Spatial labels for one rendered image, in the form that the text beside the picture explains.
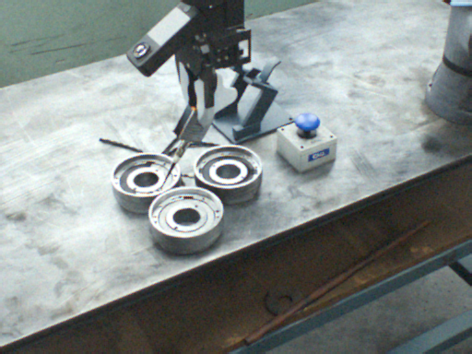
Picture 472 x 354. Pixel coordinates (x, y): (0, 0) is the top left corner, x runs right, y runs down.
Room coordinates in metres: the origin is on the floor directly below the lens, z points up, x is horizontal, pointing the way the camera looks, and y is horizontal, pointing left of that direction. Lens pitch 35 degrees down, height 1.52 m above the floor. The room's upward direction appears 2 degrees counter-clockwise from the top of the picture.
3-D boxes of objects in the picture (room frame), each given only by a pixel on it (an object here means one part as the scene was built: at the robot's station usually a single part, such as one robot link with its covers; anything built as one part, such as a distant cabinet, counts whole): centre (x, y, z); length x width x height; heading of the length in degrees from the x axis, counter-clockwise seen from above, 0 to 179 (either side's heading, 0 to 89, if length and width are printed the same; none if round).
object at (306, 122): (0.93, -0.14, 0.85); 0.04 x 0.04 x 0.05
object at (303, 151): (0.94, -0.14, 0.82); 0.08 x 0.07 x 0.05; 117
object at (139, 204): (0.85, 0.12, 0.82); 0.10 x 0.10 x 0.04
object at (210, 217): (0.76, 0.05, 0.82); 0.08 x 0.08 x 0.02
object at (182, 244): (0.76, 0.05, 0.82); 0.10 x 0.10 x 0.04
